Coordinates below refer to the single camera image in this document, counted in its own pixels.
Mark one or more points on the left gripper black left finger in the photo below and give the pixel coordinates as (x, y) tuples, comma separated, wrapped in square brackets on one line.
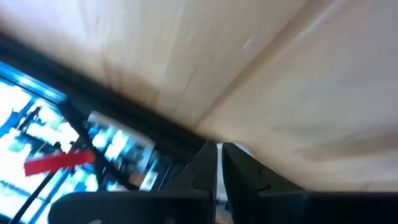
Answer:
[(174, 205)]

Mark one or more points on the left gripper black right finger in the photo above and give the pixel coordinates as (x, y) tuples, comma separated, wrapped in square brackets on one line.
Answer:
[(264, 205)]

